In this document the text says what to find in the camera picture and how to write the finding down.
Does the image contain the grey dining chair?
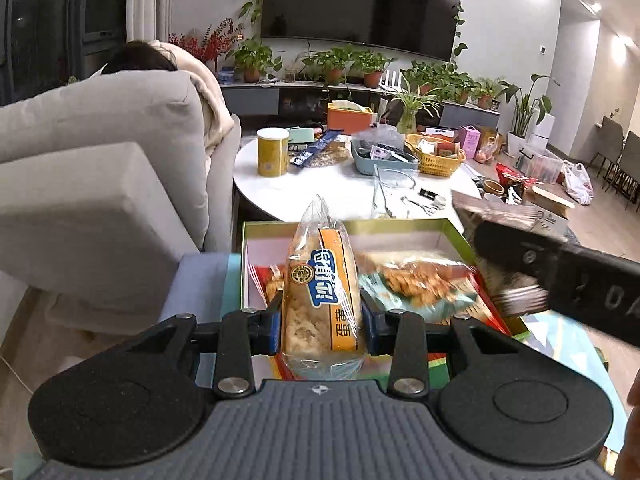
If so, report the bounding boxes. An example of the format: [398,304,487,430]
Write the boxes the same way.
[590,115,626,181]
[612,130,640,211]

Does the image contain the orange woven basket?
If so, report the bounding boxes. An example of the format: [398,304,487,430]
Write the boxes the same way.
[404,133,467,177]

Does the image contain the white cabinet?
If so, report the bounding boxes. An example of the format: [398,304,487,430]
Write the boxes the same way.
[530,112,557,148]

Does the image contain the beige blanket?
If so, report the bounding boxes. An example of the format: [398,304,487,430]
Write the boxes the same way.
[150,40,236,153]

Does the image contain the brown snack packet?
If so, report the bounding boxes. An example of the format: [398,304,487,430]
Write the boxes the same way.
[451,192,556,317]

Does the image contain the plant in glass vase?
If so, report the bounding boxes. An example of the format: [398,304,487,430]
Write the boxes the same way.
[385,80,443,135]

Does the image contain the white plastic bag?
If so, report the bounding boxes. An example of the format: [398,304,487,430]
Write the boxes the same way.
[562,160,596,206]

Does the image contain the orange box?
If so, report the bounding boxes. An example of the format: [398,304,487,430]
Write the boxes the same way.
[326,101,376,134]

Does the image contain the metal scissors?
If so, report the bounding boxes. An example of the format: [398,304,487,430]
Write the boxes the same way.
[400,195,447,217]

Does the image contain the grey sofa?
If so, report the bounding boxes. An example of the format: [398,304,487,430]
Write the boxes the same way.
[0,67,243,333]

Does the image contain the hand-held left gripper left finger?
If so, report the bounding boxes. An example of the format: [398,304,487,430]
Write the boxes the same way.
[120,291,285,401]

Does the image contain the pink box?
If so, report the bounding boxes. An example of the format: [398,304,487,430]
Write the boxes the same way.
[457,125,483,158]

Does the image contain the yellow canister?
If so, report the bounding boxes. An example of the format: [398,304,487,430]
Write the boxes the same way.
[256,127,291,177]

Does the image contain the white round table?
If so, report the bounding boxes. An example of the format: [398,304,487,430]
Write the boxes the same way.
[233,132,483,223]

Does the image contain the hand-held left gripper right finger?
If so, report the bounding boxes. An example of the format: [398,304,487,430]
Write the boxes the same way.
[359,290,535,400]

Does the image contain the green cardboard box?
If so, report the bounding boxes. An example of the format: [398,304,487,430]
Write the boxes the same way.
[241,217,531,396]

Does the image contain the glass bowl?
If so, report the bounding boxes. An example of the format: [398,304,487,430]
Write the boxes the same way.
[372,166,420,197]

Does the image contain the green snack packet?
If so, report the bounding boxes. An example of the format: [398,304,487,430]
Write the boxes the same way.
[357,249,482,323]

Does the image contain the potted green plant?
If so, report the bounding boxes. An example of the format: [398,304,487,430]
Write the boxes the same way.
[300,45,358,87]
[400,60,451,96]
[472,77,506,111]
[225,40,283,84]
[442,72,481,106]
[350,50,396,89]

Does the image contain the tall leafy potted plant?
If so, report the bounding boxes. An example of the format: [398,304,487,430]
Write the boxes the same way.
[500,74,561,156]

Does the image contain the white curtain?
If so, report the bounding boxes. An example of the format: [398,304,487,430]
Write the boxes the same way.
[127,0,176,48]

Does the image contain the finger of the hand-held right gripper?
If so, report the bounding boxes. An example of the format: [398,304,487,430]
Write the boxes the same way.
[474,220,566,276]

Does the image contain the clear plastic storage box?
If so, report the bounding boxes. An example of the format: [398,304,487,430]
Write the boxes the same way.
[517,145,566,186]

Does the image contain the red flower bouquet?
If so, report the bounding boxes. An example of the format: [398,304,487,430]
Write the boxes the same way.
[167,17,236,73]

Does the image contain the hanging green vine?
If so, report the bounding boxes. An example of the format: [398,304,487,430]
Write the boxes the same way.
[452,0,469,61]
[239,0,273,41]

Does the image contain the dark blue snack packet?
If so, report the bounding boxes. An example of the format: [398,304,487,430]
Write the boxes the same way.
[289,132,351,170]

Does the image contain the dark window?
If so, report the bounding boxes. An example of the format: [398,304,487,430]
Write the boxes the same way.
[0,0,131,106]

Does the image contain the brown cardboard box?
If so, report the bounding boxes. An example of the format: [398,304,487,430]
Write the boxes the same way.
[505,195,576,236]

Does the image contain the blue plastic basket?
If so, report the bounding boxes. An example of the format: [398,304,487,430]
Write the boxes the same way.
[350,135,421,177]

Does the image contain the bread packet with orange label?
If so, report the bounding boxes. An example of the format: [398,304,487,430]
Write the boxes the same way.
[281,195,363,381]

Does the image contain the red snack bag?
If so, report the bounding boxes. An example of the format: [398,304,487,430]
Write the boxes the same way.
[252,264,287,311]

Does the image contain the person's right forearm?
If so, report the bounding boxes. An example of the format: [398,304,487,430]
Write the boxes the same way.
[614,375,640,480]

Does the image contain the black television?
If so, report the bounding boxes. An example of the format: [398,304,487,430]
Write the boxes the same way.
[260,0,466,62]

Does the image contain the blue patterned table mat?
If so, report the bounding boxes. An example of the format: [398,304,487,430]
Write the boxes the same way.
[175,252,640,461]

